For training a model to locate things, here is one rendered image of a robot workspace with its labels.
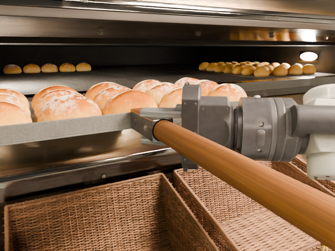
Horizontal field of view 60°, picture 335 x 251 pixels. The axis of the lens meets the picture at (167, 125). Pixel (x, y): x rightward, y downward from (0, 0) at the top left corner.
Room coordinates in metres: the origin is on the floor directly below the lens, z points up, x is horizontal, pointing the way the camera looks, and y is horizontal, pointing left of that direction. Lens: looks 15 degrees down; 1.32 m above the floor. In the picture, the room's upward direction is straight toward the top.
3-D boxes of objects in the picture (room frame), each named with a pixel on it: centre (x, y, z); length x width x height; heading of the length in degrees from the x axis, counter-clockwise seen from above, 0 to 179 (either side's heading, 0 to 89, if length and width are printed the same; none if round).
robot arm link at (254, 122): (0.40, -0.08, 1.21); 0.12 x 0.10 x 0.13; 82
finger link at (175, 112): (0.41, 0.01, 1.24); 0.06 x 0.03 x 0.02; 82
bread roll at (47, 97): (0.53, 0.19, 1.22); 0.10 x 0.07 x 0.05; 113
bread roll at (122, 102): (0.50, 0.07, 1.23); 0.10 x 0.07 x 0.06; 116
